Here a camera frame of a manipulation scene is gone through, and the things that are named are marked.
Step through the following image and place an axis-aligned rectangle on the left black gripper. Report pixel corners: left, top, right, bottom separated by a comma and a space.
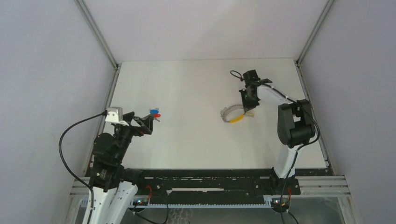
115, 112, 154, 161

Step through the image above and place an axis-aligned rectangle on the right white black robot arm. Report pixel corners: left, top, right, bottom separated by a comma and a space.
237, 70, 319, 194

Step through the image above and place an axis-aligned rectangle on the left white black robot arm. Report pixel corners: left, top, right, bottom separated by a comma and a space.
83, 107, 156, 224

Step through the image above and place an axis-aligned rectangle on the red capped key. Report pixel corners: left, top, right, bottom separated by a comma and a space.
154, 113, 161, 122

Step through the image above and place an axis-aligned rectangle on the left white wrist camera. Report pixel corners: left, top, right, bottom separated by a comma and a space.
105, 107, 128, 126

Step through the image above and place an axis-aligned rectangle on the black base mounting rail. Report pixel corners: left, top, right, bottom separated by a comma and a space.
136, 169, 301, 202

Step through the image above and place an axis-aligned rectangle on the left aluminium frame post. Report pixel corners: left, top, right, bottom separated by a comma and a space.
74, 0, 120, 174

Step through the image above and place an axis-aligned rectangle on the aluminium frame post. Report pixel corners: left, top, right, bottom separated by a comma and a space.
295, 0, 337, 174
74, 0, 120, 174

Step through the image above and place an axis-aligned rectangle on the white slotted cable duct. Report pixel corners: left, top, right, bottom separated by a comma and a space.
79, 197, 274, 209

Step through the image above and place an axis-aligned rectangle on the right aluminium frame post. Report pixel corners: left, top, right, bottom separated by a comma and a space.
295, 0, 337, 174

